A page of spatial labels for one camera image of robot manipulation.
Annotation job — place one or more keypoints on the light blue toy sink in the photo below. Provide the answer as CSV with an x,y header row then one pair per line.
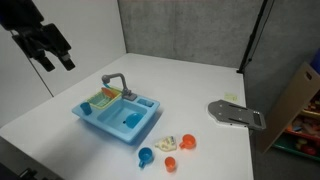
x,y
112,118

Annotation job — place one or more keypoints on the black tripod pole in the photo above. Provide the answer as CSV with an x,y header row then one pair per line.
x,y
253,38

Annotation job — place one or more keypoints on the cream toy detergent bottle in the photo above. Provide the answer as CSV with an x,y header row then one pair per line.
x,y
167,144

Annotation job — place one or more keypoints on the yellow sticky note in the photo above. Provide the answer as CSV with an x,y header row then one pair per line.
x,y
230,97

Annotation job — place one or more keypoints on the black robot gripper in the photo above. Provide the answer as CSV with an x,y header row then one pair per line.
x,y
34,42

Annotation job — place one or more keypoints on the orange plate in rack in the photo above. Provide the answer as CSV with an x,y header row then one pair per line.
x,y
108,92

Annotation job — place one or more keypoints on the orange mug with handle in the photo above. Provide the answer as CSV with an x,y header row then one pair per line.
x,y
188,142

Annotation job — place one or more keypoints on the blue mug with handle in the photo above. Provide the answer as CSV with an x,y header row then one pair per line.
x,y
145,156

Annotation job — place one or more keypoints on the blue bowl in sink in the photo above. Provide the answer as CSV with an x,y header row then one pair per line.
x,y
133,119

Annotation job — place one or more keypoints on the grey toy faucet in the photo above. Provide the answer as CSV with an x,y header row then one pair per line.
x,y
127,94

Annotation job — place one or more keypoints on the wooden toy shelf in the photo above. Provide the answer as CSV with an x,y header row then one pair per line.
x,y
292,124

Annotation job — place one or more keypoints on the yellow green dish rack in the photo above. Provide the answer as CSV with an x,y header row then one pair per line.
x,y
101,101

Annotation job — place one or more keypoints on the grey metal mounting plate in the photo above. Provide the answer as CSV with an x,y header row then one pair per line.
x,y
232,114

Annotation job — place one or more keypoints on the orange handleless cup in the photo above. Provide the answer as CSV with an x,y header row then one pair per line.
x,y
170,164

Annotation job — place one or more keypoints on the blue cup on sink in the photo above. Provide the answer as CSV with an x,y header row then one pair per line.
x,y
86,108

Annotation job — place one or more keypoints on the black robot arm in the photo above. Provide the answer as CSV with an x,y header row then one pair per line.
x,y
16,14

